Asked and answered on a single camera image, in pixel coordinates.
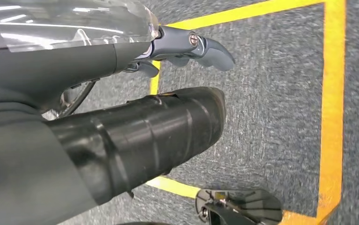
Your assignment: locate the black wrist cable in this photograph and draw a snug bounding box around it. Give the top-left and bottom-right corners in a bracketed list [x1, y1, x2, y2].
[58, 80, 98, 118]

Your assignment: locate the yellow floor tape marking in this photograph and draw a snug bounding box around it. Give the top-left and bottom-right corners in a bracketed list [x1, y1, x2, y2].
[145, 0, 347, 225]

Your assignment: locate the shiny metal robot foot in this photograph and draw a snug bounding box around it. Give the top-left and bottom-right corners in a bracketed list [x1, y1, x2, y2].
[195, 188, 283, 225]

